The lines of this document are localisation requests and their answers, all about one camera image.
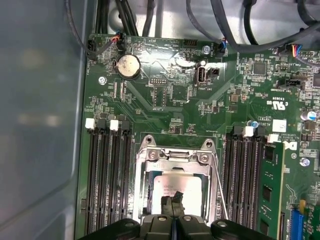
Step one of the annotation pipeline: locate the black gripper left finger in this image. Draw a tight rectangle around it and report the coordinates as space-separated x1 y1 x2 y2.
79 196 175 240

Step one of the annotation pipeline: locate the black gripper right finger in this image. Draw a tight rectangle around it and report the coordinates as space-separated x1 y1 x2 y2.
172 191 270 240

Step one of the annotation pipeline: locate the silver CPU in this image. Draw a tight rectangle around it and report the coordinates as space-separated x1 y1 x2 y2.
151 173 204 218

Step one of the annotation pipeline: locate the metal socket cover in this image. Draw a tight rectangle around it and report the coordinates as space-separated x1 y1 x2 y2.
144 149 212 223

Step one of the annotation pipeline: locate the CPU socket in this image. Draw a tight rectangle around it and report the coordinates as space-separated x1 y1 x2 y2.
134 134 219 226

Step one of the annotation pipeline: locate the thin metal locking lever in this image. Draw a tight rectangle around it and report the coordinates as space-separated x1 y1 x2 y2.
192 151 230 222

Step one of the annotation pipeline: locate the green RAM stick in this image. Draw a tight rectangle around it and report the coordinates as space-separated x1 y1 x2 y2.
257 141 286 240

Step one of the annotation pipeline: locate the blue expansion slot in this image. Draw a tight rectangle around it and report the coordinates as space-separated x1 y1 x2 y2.
291 198 305 240

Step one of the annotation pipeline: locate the green motherboard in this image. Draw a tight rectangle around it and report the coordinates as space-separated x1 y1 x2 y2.
74 33 320 240

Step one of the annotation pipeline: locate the white label sticker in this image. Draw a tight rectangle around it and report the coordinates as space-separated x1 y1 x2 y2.
272 119 287 133

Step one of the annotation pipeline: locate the silver internal USB port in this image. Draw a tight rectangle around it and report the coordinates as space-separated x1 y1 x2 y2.
194 66 208 85

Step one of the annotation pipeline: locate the black PC case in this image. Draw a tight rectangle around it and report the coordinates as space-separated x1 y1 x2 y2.
0 0 320 240

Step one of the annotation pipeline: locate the silver coin cell battery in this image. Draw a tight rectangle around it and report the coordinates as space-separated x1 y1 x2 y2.
116 54 141 80

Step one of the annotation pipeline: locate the black square chip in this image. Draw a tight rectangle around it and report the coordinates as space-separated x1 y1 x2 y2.
252 61 267 76

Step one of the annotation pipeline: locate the black internal cable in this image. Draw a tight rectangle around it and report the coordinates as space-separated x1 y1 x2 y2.
96 0 107 35
209 0 320 52
117 0 138 36

